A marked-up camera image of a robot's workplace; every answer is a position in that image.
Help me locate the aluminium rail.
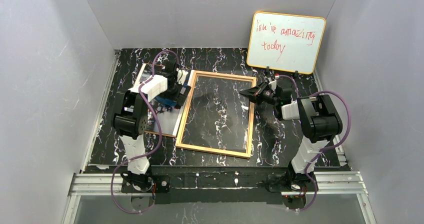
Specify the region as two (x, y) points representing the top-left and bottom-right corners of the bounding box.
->
(68, 171), (368, 196)

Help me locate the wooden picture frame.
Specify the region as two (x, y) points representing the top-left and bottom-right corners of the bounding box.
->
(175, 70), (258, 159)

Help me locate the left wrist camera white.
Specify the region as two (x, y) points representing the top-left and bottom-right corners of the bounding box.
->
(177, 69), (190, 85)

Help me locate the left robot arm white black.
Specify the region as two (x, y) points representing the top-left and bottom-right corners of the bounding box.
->
(112, 62), (191, 175)

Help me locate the whiteboard with orange rim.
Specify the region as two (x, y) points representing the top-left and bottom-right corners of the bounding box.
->
(246, 11), (327, 75)

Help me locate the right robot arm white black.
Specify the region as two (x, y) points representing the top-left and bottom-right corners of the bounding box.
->
(239, 82), (343, 175)

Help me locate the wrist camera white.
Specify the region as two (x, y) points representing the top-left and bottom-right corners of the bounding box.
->
(177, 69), (190, 85)
(268, 79), (277, 92)

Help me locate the printed photo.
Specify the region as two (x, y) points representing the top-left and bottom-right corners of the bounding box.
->
(135, 63), (192, 138)

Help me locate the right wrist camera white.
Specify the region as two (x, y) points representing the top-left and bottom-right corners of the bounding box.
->
(268, 79), (277, 92)

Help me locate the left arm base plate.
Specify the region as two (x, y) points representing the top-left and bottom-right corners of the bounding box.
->
(120, 173), (171, 194)

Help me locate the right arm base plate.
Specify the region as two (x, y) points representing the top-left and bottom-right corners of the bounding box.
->
(263, 174), (308, 196)

